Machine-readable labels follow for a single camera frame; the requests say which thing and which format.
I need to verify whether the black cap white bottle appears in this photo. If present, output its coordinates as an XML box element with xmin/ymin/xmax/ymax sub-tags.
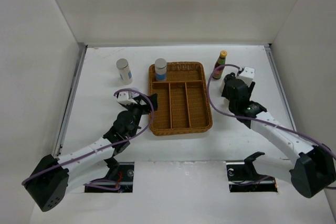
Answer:
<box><xmin>219</xmin><ymin>72</ymin><xmax>236</xmax><ymax>93</ymax></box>

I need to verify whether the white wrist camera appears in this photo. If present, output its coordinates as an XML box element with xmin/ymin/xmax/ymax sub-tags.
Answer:
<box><xmin>117</xmin><ymin>91</ymin><xmax>138</xmax><ymax>105</ymax></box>
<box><xmin>237</xmin><ymin>67</ymin><xmax>255</xmax><ymax>86</ymax></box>

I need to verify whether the silver-lid blue label jar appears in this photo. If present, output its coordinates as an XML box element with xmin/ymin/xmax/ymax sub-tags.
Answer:
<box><xmin>154</xmin><ymin>58</ymin><xmax>167</xmax><ymax>81</ymax></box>

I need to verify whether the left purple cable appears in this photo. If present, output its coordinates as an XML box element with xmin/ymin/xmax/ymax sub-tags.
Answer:
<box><xmin>21</xmin><ymin>87</ymin><xmax>155</xmax><ymax>191</ymax></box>

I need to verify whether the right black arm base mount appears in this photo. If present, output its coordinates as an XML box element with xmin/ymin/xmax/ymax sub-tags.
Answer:
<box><xmin>226</xmin><ymin>152</ymin><xmax>278</xmax><ymax>193</ymax></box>

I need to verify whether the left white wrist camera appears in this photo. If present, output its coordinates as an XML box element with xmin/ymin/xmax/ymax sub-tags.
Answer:
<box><xmin>117</xmin><ymin>91</ymin><xmax>138</xmax><ymax>105</ymax></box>

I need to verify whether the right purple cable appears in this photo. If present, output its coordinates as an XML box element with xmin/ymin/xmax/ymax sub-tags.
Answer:
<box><xmin>206</xmin><ymin>63</ymin><xmax>336</xmax><ymax>190</ymax></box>

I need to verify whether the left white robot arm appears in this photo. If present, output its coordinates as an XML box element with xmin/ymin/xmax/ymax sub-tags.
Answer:
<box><xmin>22</xmin><ymin>89</ymin><xmax>158</xmax><ymax>212</ymax></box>

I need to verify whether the red sauce bottle yellow cap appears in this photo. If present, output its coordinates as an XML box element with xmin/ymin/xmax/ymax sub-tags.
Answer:
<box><xmin>213</xmin><ymin>50</ymin><xmax>227</xmax><ymax>80</ymax></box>

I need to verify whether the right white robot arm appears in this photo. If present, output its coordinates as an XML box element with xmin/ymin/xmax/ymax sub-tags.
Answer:
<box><xmin>222</xmin><ymin>73</ymin><xmax>335</xmax><ymax>198</ymax></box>

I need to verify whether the silver-lid white blue jar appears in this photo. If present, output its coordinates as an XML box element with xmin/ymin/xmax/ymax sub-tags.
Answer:
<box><xmin>116</xmin><ymin>58</ymin><xmax>132</xmax><ymax>85</ymax></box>

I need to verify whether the brown wicker divided tray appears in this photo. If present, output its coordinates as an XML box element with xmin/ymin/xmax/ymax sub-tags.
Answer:
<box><xmin>149</xmin><ymin>61</ymin><xmax>213</xmax><ymax>136</ymax></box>

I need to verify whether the purple cable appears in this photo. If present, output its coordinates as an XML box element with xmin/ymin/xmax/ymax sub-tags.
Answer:
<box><xmin>206</xmin><ymin>63</ymin><xmax>336</xmax><ymax>190</ymax></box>
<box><xmin>21</xmin><ymin>87</ymin><xmax>155</xmax><ymax>191</ymax></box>

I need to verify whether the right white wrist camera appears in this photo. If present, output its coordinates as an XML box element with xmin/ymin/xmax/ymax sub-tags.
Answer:
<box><xmin>237</xmin><ymin>67</ymin><xmax>255</xmax><ymax>86</ymax></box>

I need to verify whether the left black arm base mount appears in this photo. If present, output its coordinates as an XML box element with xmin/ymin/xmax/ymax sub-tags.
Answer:
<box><xmin>84</xmin><ymin>159</ymin><xmax>135</xmax><ymax>194</ymax></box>

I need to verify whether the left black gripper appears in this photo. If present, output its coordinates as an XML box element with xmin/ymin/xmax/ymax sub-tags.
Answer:
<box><xmin>123</xmin><ymin>93</ymin><xmax>156</xmax><ymax>138</ymax></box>

